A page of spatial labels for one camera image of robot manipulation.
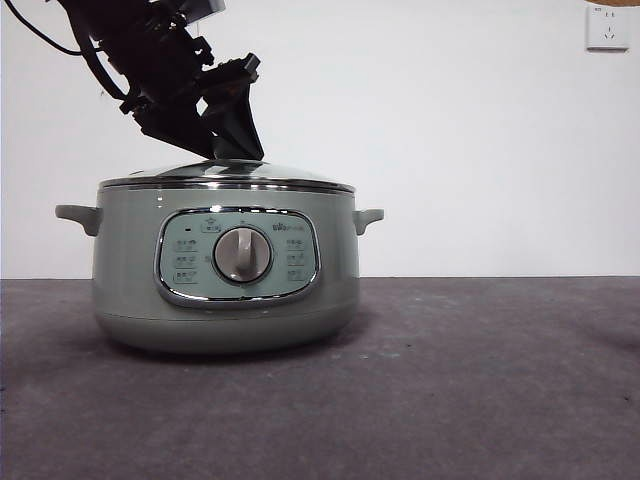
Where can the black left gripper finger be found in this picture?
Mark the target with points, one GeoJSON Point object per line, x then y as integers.
{"type": "Point", "coordinates": [172, 127]}
{"type": "Point", "coordinates": [242, 127]}

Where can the glass lid with green knob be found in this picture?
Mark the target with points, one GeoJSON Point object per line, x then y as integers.
{"type": "Point", "coordinates": [280, 176]}

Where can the yellow corn cob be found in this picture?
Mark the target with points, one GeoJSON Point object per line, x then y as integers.
{"type": "Point", "coordinates": [607, 1]}

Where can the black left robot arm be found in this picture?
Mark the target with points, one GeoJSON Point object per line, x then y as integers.
{"type": "Point", "coordinates": [150, 50]}

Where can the pale green electric cooking pot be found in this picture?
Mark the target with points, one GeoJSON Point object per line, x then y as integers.
{"type": "Point", "coordinates": [130, 260]}

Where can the white wall socket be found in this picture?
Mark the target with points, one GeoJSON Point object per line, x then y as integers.
{"type": "Point", "coordinates": [607, 27]}

